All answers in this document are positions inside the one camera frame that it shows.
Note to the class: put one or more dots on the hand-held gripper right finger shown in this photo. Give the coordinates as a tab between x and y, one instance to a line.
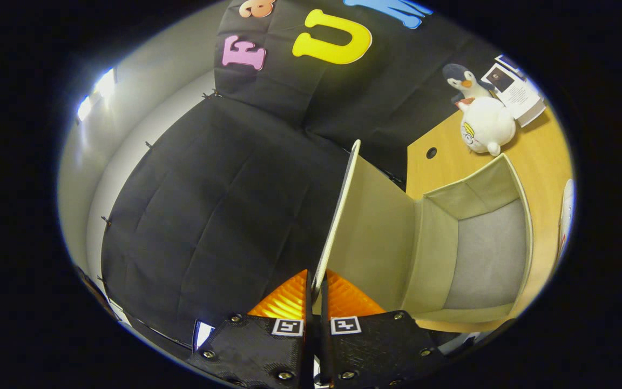
376	351

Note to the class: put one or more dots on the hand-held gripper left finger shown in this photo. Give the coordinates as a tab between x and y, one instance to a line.
257	351

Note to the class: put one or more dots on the beige fabric storage box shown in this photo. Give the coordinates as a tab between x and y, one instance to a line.
376	237

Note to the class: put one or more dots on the white striped canvas shoe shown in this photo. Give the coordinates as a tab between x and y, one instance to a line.
567	210

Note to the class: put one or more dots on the white round plush toy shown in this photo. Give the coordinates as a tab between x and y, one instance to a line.
486	124

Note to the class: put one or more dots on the navy penguin plush toy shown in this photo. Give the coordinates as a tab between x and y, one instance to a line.
465	81

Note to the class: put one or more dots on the white book with dark portrait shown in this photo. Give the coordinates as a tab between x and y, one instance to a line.
519	97

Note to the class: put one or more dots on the book with blue photo cover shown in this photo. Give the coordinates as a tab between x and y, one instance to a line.
508	60

